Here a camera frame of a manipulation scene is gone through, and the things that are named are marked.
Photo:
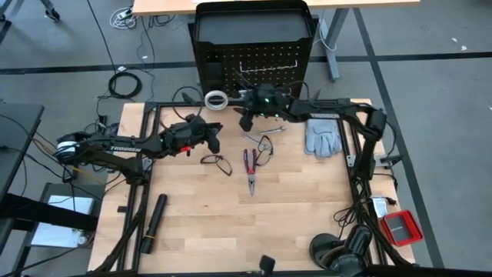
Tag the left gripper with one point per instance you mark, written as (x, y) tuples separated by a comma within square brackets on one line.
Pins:
[(188, 134)]

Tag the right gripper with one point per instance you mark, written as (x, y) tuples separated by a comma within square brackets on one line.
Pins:
[(265, 102)]

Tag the white masking tape roll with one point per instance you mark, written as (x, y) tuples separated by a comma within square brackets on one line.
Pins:
[(215, 94)]

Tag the black clear safety glasses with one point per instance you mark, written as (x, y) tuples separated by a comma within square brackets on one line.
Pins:
[(271, 150), (210, 159)]

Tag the silver combination wrench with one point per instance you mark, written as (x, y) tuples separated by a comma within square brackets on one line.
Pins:
[(273, 131), (253, 140)]

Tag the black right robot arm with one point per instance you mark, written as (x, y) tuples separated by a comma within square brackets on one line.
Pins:
[(346, 109)]

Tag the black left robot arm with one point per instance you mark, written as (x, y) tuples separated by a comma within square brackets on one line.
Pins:
[(123, 148)]

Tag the red tape tag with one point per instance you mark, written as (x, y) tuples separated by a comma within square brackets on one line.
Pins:
[(185, 149)]

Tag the black pegboard cart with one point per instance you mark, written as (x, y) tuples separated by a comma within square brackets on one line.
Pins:
[(253, 27)]

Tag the grey work glove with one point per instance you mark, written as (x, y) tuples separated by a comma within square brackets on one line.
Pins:
[(323, 140)]

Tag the black cylinder with yellow band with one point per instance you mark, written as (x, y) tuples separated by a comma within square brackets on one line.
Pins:
[(153, 221)]

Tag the wooden table with grey legs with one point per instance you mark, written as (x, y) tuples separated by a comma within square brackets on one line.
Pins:
[(346, 5)]

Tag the white plastic packet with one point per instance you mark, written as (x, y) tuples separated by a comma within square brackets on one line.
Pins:
[(379, 205)]

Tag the black desk lamp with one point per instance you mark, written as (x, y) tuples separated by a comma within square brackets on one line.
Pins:
[(342, 254)]

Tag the white paper sheet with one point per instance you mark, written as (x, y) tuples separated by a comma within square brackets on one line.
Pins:
[(57, 231)]

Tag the black side desk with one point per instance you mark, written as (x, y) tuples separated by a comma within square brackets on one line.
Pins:
[(19, 127)]

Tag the red tray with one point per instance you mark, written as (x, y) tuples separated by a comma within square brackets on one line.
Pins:
[(401, 229)]

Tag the black wedge bracket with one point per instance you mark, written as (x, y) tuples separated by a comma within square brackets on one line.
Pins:
[(316, 95), (188, 98)]

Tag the silver pegboard hook rail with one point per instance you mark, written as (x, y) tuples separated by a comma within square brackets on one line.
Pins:
[(269, 69)]

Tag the silver corner bracket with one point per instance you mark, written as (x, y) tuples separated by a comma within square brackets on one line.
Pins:
[(350, 161)]

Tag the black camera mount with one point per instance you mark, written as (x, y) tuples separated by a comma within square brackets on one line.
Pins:
[(266, 264)]

